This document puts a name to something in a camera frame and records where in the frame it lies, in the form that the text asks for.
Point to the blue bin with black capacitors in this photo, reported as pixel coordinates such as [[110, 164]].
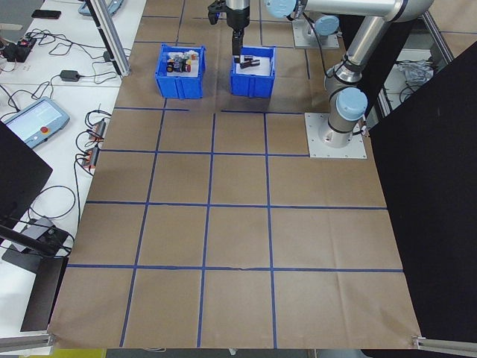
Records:
[[251, 85]]

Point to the aluminium profile post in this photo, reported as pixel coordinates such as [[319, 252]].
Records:
[[115, 48]]

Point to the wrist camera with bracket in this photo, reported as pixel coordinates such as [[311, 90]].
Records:
[[216, 13]]

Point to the black monitor panel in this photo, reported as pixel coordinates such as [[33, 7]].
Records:
[[18, 179]]

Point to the metal bar frame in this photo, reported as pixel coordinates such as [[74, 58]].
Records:
[[438, 37]]

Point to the grey flat plate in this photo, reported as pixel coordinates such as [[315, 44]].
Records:
[[37, 228]]

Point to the light blue teach pendant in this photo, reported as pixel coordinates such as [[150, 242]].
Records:
[[83, 7], [37, 119]]

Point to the blue bin with push buttons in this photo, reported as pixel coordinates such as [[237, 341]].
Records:
[[180, 87]]

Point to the black side panel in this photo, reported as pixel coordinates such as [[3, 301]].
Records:
[[43, 298]]

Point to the aluminium profile rail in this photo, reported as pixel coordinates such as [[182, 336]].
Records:
[[22, 342], [447, 345]]

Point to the black power adapter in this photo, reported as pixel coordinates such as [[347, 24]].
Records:
[[69, 75]]

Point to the white foam liner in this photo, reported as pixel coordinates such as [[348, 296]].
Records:
[[261, 71], [196, 69]]

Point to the black frame cover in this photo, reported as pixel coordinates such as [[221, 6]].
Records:
[[428, 186]]

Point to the white silver push button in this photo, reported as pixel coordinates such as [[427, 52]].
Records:
[[176, 58]]

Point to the white crumpled plastic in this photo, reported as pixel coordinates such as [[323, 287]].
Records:
[[413, 71]]

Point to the black stand base plate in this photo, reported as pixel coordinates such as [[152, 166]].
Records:
[[20, 261]]

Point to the black smartphone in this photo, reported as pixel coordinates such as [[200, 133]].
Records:
[[46, 14]]

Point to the black device with red part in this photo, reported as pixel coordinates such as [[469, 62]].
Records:
[[20, 50]]

